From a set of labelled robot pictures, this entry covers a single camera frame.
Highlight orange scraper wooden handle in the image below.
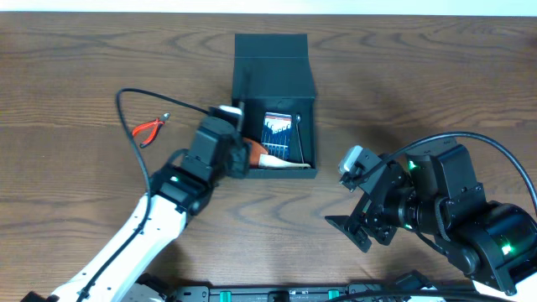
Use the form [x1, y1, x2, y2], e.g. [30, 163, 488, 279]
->
[242, 138, 311, 169]

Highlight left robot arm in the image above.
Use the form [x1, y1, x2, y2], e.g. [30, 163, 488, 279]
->
[24, 117, 250, 302]

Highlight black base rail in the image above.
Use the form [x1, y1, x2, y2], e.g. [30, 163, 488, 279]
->
[125, 283, 486, 302]

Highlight red handled pliers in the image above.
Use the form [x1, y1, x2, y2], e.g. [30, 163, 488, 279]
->
[131, 112, 170, 148]

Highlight dark green open box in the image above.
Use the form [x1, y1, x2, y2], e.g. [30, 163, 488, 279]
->
[232, 34, 317, 179]

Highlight blue screwdriver set case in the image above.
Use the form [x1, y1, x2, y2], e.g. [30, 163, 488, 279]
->
[261, 112, 292, 160]

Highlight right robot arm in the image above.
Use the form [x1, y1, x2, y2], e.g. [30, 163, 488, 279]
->
[326, 138, 536, 301]

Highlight small black claw hammer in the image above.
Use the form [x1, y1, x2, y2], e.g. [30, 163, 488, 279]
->
[237, 67, 252, 132]

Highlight silver combination wrench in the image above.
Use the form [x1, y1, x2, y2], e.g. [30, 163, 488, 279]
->
[295, 113, 305, 164]

